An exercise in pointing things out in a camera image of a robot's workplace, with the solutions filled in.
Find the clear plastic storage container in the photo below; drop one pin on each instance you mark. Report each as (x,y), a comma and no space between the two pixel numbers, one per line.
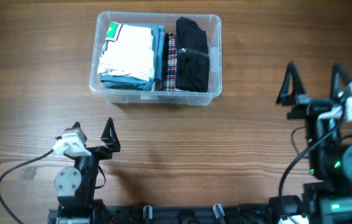
(210,23)

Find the black garment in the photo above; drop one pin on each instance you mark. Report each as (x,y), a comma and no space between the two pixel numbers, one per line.
(193,63)

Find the blue denim cloth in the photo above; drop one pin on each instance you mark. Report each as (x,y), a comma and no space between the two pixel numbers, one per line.
(126,83)

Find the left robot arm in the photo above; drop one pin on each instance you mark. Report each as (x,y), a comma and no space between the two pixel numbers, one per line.
(76,185)

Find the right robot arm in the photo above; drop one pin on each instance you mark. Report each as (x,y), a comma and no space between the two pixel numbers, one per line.
(329,199)

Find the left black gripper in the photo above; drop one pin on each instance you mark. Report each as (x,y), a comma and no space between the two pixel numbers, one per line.
(112,142)

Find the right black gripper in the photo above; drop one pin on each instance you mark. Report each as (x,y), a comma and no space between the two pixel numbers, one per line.
(296,89)

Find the white printed shirt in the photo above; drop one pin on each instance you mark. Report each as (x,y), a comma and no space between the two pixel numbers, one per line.
(128,51)

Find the plaid flannel shirt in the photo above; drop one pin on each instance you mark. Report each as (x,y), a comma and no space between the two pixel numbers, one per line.
(169,64)

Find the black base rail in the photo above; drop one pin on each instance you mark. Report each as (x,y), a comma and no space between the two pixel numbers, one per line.
(240,214)

